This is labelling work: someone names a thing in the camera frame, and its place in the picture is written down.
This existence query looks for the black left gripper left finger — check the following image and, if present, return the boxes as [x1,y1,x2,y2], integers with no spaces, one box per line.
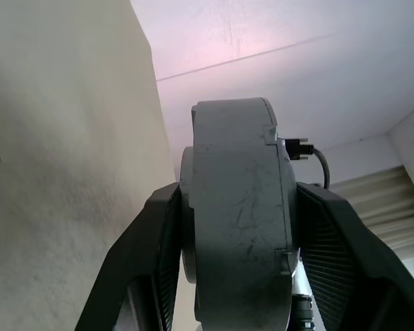
[74,181,184,331]

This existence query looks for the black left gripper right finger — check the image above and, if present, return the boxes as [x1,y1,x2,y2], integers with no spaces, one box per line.
[295,181,414,331]

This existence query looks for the silver round motor lid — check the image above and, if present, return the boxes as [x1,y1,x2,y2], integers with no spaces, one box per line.
[262,97,302,331]

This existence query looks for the silver motor housing copper coils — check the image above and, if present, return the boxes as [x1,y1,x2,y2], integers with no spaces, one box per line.
[177,97,287,331]

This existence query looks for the white slatted blind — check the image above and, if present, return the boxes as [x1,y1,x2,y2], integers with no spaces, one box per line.
[326,165,414,258]

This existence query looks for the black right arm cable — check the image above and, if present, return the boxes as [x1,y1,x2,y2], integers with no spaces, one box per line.
[284,137,332,190]

